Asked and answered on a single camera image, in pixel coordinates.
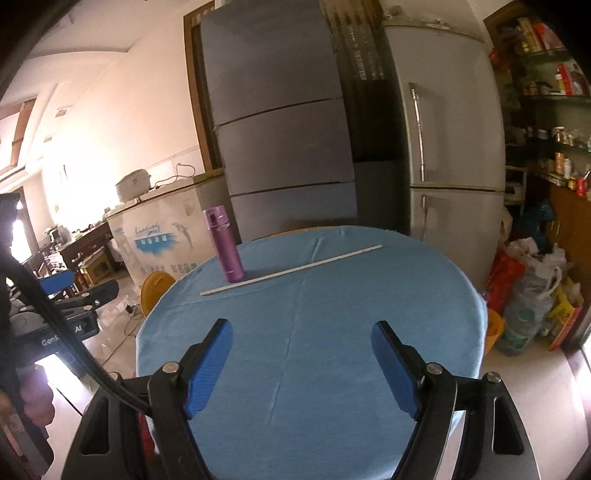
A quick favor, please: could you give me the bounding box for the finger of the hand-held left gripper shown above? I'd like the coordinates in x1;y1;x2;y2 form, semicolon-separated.
55;281;121;319
39;271;77;296

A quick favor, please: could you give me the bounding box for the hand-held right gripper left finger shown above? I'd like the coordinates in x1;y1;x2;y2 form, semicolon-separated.
62;318;234;480

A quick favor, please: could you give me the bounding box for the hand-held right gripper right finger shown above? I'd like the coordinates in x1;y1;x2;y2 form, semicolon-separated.
370;320;541;480

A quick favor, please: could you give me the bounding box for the person's left hand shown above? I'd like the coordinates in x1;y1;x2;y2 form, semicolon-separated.
21;364;55;428

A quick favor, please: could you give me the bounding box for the dark wooden table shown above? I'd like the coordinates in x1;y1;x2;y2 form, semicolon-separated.
39;224;116;287

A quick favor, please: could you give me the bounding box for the yellow desk fan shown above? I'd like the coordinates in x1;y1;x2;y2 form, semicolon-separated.
141;271;175;317

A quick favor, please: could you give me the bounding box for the white chest freezer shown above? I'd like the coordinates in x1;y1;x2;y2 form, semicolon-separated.
105;168;241;289

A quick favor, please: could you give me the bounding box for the blue tablecloth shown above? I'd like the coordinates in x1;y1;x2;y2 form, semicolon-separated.
135;225;489;480

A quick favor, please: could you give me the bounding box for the yellow plastic basin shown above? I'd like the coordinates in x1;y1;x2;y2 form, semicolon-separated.
485;307;506;356

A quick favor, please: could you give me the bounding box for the white rice cooker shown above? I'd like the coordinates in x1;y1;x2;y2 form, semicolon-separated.
115;170;154;203

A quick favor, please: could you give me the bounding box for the purple metal bottle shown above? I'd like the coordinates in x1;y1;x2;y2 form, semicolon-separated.
203;206;245;283

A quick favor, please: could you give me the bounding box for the thin white stick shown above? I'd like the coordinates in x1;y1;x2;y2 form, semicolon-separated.
200;244;384;296

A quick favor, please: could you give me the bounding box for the large clear water jug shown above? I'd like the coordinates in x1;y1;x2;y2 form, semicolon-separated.
496;270;555;357

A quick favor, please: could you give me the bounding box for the red plastic bag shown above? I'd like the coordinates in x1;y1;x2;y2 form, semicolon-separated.
485;249;527;315

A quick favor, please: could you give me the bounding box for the yellow red carton box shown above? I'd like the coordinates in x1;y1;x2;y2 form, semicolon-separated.
547;277;585;352

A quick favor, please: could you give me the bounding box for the white plastic bag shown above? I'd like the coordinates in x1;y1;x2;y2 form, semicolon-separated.
503;237;568;296

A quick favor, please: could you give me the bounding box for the blue plastic bag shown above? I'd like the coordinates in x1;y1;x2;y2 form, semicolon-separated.
515;200;555;241

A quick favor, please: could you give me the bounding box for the silver two-door fridge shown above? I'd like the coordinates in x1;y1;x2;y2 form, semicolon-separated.
381;11;509;289

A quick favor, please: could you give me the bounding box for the grey three-door fridge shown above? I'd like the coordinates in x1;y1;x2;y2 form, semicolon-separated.
199;0;358;245

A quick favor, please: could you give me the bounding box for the dark corrugated panel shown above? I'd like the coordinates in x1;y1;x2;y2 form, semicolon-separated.
323;0;407;162

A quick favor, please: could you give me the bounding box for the wooden shelf with goods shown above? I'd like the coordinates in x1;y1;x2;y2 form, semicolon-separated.
485;4;591;296

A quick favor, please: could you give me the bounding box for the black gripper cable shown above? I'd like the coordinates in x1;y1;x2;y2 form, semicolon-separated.
0;258;151;416

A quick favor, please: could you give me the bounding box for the wooden door frame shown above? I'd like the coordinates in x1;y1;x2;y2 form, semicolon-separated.
184;9;227;175

